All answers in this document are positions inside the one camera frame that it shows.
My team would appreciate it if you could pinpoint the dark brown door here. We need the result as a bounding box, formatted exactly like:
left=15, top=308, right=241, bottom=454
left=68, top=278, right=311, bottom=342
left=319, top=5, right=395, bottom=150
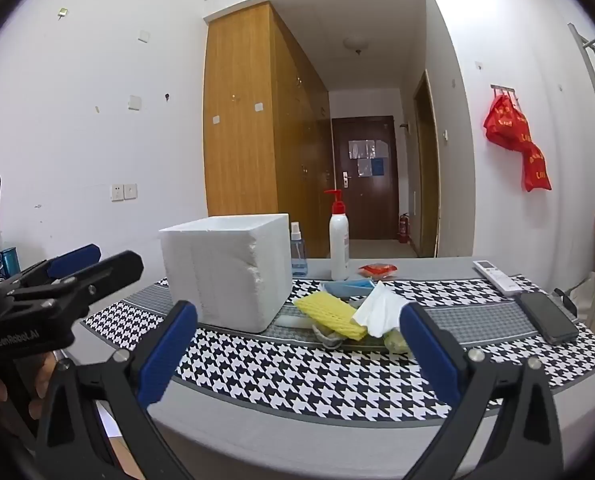
left=331, top=116, right=397, bottom=241

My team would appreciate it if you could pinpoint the blue spray bottle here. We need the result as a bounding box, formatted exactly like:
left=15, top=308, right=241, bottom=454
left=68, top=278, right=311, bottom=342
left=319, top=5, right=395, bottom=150
left=290, top=221, right=309, bottom=277

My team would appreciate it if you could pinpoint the black smartphone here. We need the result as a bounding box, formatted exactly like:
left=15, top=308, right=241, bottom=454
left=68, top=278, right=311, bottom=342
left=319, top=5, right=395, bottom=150
left=515, top=291, right=580, bottom=345

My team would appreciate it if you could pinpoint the yellow foam net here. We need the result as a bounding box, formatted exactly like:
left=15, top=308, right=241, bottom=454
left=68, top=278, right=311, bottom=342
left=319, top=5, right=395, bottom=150
left=294, top=292, right=369, bottom=341

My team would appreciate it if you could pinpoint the white pump bottle red pump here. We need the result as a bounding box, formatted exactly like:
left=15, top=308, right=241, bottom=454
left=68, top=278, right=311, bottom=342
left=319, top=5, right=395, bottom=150
left=324, top=189, right=351, bottom=281

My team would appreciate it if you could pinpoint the white remote control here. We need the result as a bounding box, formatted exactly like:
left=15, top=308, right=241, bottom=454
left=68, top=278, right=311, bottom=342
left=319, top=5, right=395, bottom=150
left=472, top=260, right=521, bottom=295

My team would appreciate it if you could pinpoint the narrow red plastic bag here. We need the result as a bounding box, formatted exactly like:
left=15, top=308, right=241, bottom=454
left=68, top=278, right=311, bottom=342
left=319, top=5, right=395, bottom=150
left=520, top=141, right=553, bottom=193

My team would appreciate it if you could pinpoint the green tissue pack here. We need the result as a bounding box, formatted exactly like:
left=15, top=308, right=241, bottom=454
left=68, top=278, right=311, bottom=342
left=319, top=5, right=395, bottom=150
left=383, top=327, right=413, bottom=354

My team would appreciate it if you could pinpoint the wide red plastic bag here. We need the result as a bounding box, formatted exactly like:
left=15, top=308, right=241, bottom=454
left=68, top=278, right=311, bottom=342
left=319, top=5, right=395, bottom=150
left=483, top=94, right=534, bottom=152

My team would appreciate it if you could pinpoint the blue face mask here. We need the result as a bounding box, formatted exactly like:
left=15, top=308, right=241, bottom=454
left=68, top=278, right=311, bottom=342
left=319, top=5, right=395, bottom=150
left=322, top=280, right=377, bottom=301

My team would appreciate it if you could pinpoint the white tissue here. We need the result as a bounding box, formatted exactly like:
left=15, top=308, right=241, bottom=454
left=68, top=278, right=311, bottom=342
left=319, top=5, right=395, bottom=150
left=352, top=281, right=411, bottom=339

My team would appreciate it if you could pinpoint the houndstooth table runner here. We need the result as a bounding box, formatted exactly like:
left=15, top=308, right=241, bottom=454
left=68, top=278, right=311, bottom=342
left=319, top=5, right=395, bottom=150
left=80, top=275, right=595, bottom=421

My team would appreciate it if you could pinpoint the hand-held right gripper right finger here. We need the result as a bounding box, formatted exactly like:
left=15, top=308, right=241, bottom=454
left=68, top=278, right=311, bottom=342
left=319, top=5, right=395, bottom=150
left=399, top=302, right=566, bottom=480

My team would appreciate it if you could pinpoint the white foam box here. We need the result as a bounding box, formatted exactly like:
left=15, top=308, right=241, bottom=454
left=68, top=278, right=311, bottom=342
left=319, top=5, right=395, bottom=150
left=158, top=213, right=293, bottom=334

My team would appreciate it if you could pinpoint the white metal bed frame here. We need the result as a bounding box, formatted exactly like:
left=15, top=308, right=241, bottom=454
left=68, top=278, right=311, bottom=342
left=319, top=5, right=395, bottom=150
left=567, top=22, right=595, bottom=321

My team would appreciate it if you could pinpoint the blue can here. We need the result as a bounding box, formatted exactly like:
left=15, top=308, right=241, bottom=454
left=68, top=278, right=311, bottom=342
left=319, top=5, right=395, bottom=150
left=0, top=247, right=21, bottom=276

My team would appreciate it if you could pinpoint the person's left hand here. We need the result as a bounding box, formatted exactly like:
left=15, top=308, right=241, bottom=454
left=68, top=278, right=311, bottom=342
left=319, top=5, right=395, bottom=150
left=0, top=353, right=58, bottom=441

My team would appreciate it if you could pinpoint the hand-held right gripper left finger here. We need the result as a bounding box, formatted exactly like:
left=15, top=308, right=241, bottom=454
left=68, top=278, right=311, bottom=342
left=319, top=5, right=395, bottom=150
left=35, top=300, right=199, bottom=480

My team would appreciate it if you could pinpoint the red snack packet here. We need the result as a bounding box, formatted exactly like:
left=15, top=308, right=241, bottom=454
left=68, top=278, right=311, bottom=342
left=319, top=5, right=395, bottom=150
left=357, top=262, right=398, bottom=281

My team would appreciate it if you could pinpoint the wooden wardrobe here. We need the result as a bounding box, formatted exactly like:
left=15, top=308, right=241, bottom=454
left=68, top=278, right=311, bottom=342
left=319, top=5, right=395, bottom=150
left=204, top=1, right=334, bottom=259

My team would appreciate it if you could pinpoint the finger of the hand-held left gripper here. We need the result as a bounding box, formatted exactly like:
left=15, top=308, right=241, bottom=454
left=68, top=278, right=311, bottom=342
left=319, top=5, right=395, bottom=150
left=0, top=251, right=145, bottom=307
left=12, top=243, right=102, bottom=287

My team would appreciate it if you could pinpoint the wooden side door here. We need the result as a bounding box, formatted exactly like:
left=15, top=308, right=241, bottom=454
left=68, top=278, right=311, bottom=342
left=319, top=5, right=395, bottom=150
left=412, top=70, right=441, bottom=259

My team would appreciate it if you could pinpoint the white paper notice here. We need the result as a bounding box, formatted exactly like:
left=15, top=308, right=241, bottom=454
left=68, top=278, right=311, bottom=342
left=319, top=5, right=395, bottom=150
left=348, top=140, right=387, bottom=160

